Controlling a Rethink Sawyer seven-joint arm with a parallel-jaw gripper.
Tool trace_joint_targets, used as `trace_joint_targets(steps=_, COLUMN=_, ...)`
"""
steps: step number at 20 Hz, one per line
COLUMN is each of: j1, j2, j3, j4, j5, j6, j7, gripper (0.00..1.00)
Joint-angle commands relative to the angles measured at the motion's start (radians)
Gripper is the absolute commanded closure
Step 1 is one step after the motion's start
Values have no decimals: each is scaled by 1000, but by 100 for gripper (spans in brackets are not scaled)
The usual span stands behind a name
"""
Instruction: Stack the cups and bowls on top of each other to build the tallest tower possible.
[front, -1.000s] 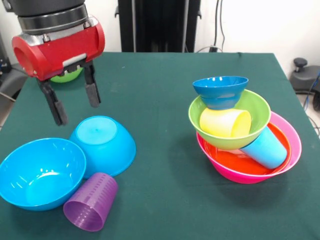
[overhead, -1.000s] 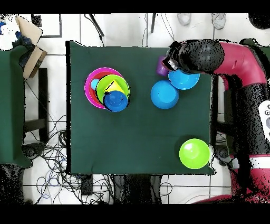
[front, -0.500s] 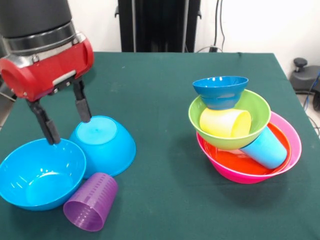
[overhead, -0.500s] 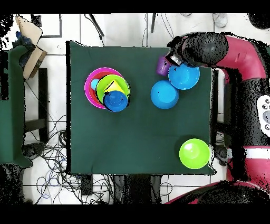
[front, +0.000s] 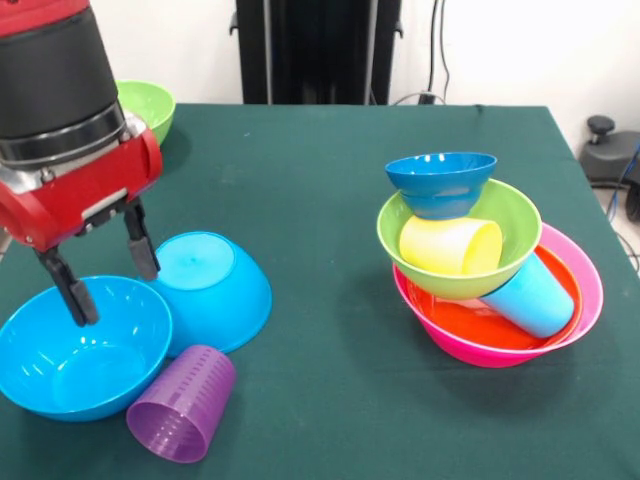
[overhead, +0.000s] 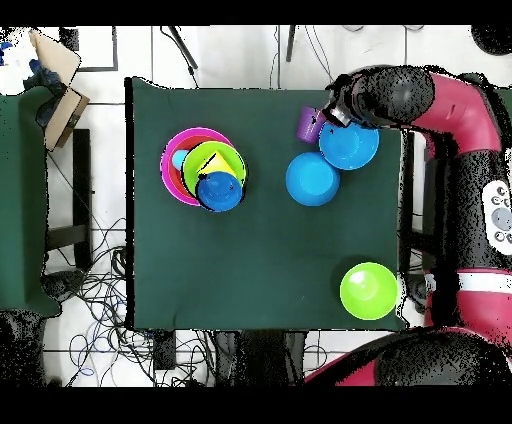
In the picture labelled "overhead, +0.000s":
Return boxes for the black equipment with knob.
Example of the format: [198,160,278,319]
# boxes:
[41,269,87,303]

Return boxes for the small dark blue bowl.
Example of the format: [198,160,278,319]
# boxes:
[196,170,245,214]

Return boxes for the tangled black floor cables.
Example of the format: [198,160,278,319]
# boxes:
[43,215,219,387]

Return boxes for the black tripod leg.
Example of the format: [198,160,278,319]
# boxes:
[159,25,200,90]
[284,24,298,64]

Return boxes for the large pink plastic bowl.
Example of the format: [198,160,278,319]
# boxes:
[160,126,235,208]

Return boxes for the yellow plastic cup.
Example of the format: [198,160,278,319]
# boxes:
[196,150,238,180]

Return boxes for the black metal stand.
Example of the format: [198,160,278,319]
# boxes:
[45,128,94,273]

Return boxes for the dark green tablecloth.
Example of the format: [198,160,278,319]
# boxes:
[0,85,62,318]
[494,85,512,125]
[124,76,413,332]

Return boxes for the cardboard box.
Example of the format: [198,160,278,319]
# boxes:
[27,28,91,152]

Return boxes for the blue cable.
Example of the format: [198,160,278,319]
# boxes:
[68,295,129,379]

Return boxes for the green plastic bowl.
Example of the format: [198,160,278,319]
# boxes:
[181,140,248,201]
[339,261,399,321]

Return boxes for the orange plastic bowl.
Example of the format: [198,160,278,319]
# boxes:
[167,134,233,202]

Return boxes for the light blue plastic bowl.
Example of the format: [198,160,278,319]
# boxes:
[284,150,342,208]
[318,120,380,172]

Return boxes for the blue cloth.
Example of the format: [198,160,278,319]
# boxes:
[22,58,66,92]

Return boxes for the purple plastic cup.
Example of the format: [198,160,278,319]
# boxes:
[295,105,328,145]

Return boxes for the black power strip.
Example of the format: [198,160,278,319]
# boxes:
[153,330,178,372]

